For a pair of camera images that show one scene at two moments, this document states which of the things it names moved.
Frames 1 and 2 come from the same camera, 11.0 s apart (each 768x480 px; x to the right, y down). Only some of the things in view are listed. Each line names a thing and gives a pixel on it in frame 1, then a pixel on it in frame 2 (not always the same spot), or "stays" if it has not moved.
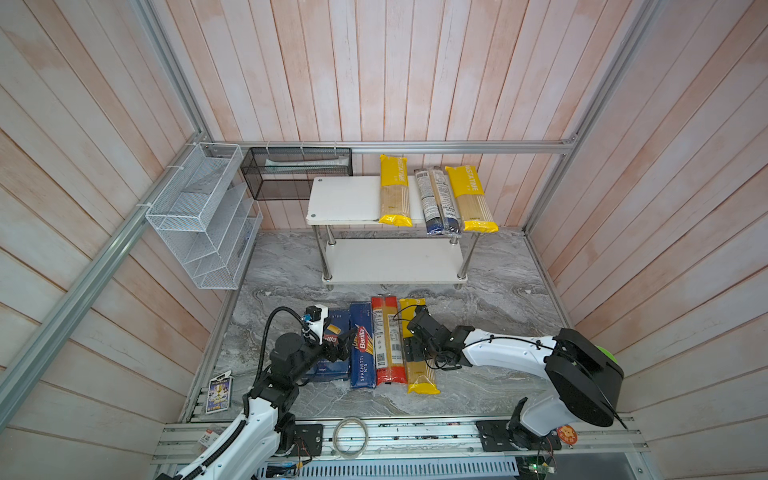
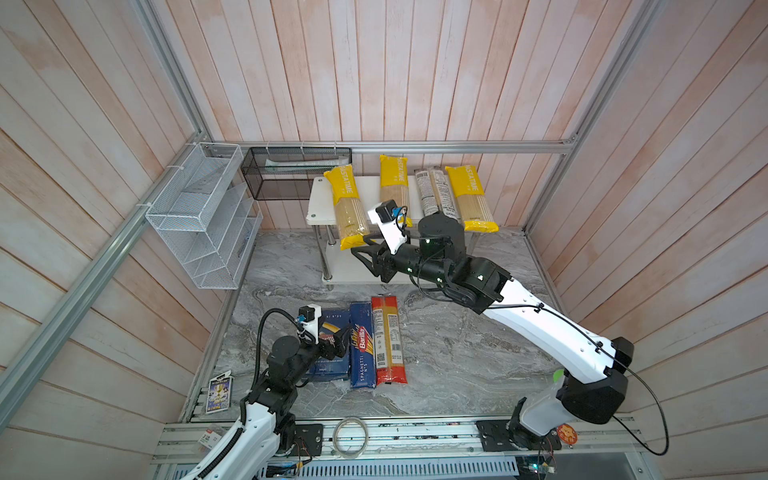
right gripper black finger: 414,349 -> 378,259
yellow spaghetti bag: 465,184 stays
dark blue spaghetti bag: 439,208 stays
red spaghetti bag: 387,341 stays
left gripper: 342,350 stays
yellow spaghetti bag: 420,375 -> 351,219
